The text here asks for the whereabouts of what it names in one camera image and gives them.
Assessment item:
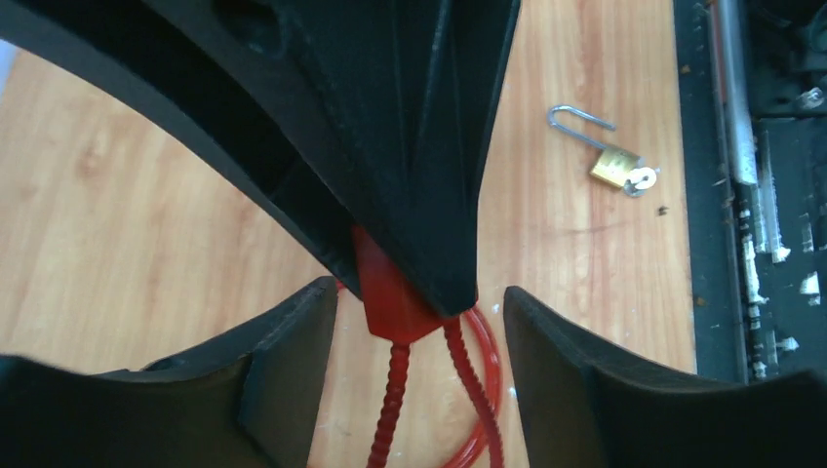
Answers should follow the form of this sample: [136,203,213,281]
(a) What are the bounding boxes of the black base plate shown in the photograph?
[674,1,826,383]

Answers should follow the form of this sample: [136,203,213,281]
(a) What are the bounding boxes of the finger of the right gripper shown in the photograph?
[213,1,520,317]
[1,1,361,293]

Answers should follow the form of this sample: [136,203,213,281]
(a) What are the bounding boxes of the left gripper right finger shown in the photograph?
[503,287,826,467]

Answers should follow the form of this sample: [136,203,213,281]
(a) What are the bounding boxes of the brass padlock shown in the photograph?
[546,104,659,198]

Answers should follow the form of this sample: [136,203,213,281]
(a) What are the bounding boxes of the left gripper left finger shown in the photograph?
[1,277,337,467]

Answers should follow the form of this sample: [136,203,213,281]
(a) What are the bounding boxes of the red cable lock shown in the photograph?
[444,306,505,468]

